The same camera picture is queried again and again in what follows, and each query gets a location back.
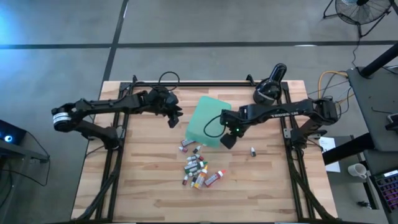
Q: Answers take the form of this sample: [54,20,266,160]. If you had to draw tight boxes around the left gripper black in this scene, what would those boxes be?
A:
[146,86,185,129]

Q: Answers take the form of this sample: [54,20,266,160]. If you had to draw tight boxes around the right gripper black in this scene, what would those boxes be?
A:
[220,106,251,151]

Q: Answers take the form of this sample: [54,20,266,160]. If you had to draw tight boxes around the green translucent plastic tray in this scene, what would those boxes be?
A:
[185,95,233,149]

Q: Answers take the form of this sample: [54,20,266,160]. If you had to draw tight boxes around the large green coloring bottle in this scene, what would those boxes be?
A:
[183,161,208,174]

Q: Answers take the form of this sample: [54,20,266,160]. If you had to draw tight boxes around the black desk lamp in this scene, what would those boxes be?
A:
[252,63,288,107]

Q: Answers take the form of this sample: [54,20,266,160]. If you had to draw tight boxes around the white paper sheet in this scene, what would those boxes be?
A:
[318,136,341,174]

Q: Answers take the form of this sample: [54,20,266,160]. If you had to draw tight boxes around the black stand beam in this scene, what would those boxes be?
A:
[322,133,376,166]

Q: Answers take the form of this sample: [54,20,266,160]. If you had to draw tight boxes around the white mug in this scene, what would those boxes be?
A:
[347,162,369,180]

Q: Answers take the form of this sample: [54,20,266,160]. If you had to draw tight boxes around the grey side table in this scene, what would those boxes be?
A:
[346,66,398,152]

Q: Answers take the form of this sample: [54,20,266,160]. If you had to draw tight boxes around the black device blue light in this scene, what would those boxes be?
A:
[0,119,27,146]

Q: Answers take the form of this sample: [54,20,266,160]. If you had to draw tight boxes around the black keyboard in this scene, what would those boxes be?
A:
[372,169,398,215]

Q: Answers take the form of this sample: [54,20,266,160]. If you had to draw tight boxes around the black diagonal pole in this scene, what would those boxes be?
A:
[359,42,398,78]

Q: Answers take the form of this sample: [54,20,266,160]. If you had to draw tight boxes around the black floor fan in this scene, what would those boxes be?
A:
[322,0,394,39]

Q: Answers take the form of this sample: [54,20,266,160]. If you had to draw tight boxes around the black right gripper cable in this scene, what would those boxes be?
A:
[203,114,226,139]

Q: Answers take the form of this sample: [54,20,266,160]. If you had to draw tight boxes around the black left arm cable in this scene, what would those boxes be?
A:
[158,71,181,92]

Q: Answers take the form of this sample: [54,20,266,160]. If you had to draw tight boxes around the black aluminium table frame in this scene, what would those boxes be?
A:
[73,74,338,223]

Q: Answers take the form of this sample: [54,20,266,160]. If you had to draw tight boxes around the yellow cable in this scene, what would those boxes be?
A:
[317,70,349,100]

